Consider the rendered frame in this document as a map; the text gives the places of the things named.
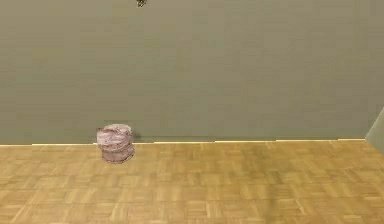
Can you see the small dark wall object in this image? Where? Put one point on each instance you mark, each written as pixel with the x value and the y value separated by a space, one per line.
pixel 141 2

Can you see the pink crumpled round bin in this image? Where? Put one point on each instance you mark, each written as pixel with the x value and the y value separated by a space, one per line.
pixel 115 144

